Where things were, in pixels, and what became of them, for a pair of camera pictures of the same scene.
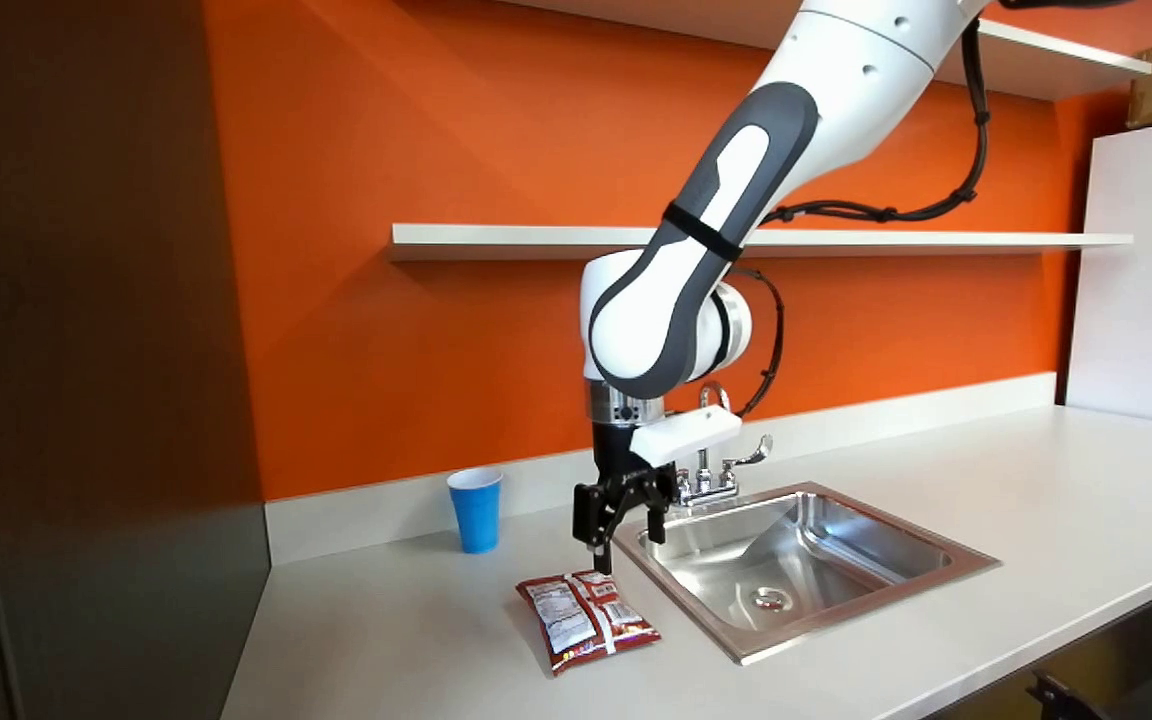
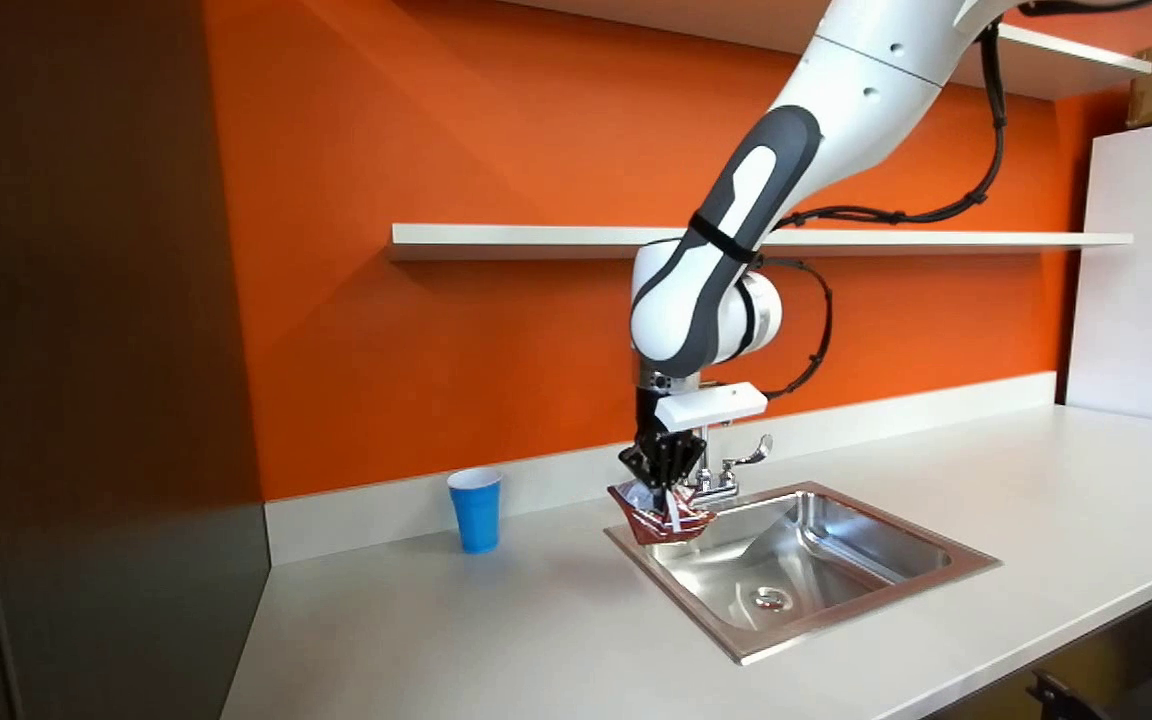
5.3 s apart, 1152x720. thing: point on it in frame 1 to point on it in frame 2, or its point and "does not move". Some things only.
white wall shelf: (763, 236) does not move
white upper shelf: (1060, 44) does not move
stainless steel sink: (778, 567) does not move
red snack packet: (578, 617) to (663, 514)
